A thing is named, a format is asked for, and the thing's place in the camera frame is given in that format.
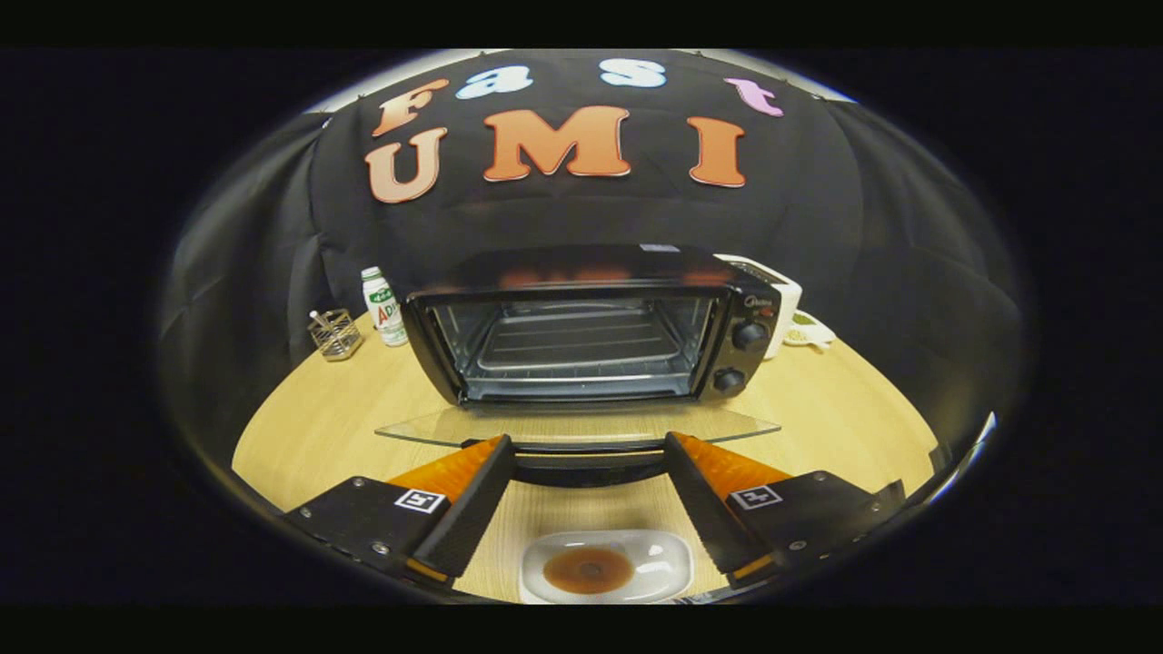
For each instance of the black toaster oven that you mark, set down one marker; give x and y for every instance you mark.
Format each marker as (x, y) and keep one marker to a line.
(581, 268)

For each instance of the white plate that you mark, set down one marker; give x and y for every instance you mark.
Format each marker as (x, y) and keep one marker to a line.
(668, 554)

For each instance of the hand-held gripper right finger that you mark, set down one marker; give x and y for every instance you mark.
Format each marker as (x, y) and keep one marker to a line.
(704, 509)

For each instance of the brown bagel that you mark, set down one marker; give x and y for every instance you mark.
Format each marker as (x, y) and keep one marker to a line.
(589, 570)

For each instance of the small white dish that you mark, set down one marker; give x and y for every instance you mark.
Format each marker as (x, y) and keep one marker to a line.
(809, 334)

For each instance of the white green-label bottle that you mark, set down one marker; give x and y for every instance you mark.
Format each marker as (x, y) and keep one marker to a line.
(386, 313)

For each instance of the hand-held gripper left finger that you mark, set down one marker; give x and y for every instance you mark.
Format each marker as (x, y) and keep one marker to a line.
(472, 509)

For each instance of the white appliance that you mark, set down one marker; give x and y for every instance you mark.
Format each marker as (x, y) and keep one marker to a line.
(786, 300)

